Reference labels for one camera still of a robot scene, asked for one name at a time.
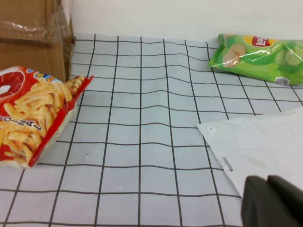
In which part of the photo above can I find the taped cardboard box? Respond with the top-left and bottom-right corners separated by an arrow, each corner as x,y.
0,0 -> 77,83

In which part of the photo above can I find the green potato chips bag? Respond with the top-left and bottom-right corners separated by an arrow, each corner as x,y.
207,33 -> 303,86

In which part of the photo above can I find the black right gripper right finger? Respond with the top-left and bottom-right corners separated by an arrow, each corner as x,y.
267,175 -> 303,222

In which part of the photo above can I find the red shrimp chips bag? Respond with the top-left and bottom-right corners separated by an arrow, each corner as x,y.
0,65 -> 95,169

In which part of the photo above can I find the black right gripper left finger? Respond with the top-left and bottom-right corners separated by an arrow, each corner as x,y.
241,175 -> 303,227

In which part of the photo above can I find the plain white plastic bag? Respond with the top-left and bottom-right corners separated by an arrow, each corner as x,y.
196,107 -> 303,198

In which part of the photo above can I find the white black-grid tablecloth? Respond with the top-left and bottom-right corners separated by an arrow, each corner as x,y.
0,33 -> 303,227

